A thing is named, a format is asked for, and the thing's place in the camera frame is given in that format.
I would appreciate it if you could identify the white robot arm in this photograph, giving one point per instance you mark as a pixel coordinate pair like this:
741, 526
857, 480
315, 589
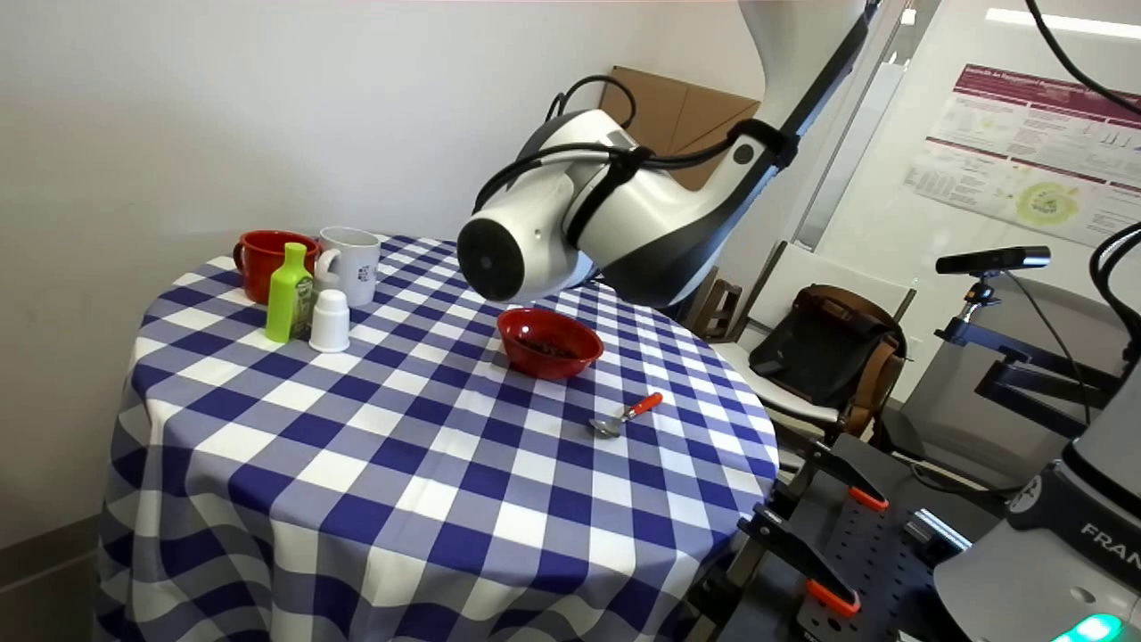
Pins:
643, 227

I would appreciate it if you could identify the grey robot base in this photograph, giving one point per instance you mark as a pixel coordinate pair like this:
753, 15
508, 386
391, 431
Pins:
1036, 581

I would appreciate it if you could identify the red bowl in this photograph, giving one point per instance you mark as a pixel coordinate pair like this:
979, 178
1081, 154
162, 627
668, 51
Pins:
520, 345

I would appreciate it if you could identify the white mug with print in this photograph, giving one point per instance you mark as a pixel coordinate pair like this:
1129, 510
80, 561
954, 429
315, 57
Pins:
357, 272

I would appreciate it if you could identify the large brown cardboard box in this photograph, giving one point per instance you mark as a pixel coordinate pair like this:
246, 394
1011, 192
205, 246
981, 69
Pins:
677, 112

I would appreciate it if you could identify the blue white checked tablecloth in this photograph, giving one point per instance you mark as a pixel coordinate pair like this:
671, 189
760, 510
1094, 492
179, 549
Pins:
393, 476

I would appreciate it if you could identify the small white plastic bottle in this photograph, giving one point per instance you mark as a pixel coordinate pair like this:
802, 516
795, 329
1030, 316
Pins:
328, 322

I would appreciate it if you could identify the brown leather bag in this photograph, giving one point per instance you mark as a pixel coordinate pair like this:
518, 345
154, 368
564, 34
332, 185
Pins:
822, 345

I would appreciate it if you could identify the green plastic bottle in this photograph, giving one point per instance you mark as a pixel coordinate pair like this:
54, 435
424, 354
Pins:
286, 303

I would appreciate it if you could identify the red mug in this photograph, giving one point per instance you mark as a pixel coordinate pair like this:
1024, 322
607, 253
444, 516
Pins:
253, 270

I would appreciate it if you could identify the grey metal cabinet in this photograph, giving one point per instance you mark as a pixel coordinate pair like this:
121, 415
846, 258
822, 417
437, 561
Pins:
948, 404

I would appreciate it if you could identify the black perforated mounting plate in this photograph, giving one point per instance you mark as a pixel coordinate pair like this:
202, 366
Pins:
877, 557

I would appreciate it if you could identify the white poster maroon header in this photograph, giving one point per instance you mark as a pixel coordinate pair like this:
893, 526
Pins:
1036, 154

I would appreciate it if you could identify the black stereo camera bar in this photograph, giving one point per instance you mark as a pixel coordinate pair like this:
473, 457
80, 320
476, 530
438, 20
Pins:
992, 258

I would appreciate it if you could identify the blue black camera stand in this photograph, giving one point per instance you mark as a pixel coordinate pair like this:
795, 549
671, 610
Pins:
1036, 379

